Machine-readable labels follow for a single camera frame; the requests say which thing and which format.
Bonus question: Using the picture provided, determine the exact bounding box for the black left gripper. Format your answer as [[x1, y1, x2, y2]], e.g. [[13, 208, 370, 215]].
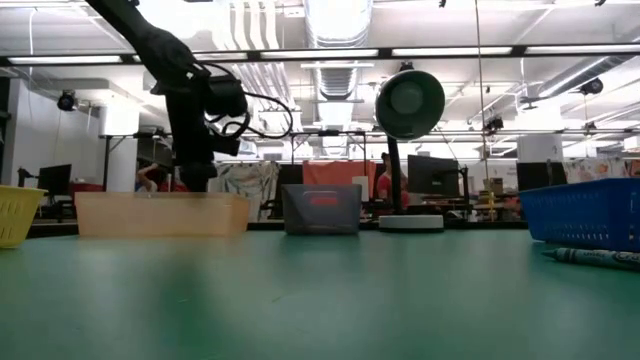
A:
[[164, 82, 241, 194]]

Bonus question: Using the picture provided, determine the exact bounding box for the person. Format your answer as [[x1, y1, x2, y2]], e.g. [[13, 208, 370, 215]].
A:
[[133, 162, 189, 194], [375, 151, 412, 211]]

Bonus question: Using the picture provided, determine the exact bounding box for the pale leaf-print cloth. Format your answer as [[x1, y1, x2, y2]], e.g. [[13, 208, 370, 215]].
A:
[[208, 162, 282, 225]]

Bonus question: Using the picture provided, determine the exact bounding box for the orange translucent plastic bin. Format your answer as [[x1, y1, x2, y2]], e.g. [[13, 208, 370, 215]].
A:
[[73, 192, 251, 238]]

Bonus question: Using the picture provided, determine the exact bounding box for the grey translucent plastic bin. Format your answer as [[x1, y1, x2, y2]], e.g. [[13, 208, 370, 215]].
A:
[[280, 183, 364, 236]]

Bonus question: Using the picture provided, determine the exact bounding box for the white LED light bar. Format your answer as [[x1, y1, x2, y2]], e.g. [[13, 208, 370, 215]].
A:
[[524, 44, 640, 55], [192, 51, 249, 62], [259, 48, 380, 60], [7, 54, 124, 65], [392, 46, 514, 57]]

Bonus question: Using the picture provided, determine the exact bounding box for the red cloth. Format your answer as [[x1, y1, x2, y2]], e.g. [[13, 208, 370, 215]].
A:
[[301, 160, 377, 201]]

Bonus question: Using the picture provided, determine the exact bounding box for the black monitor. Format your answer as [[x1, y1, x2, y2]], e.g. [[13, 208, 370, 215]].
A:
[[37, 164, 73, 199], [515, 162, 569, 193], [406, 155, 461, 199]]

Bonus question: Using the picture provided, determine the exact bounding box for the white sign board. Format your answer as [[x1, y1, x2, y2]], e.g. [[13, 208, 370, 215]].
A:
[[352, 175, 371, 203]]

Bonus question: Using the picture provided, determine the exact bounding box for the yellow plastic basket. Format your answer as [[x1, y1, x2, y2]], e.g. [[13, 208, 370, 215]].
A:
[[0, 185, 49, 250]]

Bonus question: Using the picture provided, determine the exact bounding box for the green table mat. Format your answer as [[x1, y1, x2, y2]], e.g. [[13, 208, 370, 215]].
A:
[[0, 229, 640, 360]]

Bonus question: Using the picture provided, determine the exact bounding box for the white desk lamp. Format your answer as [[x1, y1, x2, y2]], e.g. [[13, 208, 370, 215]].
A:
[[374, 62, 446, 234]]

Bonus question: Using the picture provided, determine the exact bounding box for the black rig beam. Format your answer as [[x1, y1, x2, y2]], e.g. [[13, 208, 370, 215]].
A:
[[0, 44, 640, 69]]

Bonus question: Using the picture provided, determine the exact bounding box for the blue plastic basket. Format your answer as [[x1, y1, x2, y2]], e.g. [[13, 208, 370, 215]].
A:
[[518, 177, 640, 253]]

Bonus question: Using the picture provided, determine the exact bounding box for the colourful flower-print cloth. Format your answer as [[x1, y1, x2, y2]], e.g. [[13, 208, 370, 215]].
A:
[[562, 158, 640, 185]]

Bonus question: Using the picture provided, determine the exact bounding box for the blue crayon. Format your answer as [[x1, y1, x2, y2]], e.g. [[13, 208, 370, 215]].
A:
[[542, 247, 640, 274]]

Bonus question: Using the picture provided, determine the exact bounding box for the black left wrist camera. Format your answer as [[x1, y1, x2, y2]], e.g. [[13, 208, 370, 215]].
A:
[[204, 74, 250, 119]]

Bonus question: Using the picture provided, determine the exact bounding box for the black left camera cable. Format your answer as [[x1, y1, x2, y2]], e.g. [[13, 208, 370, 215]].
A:
[[197, 61, 295, 141]]

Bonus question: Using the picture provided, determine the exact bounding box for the silver ventilation duct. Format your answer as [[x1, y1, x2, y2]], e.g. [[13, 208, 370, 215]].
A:
[[303, 0, 374, 101]]

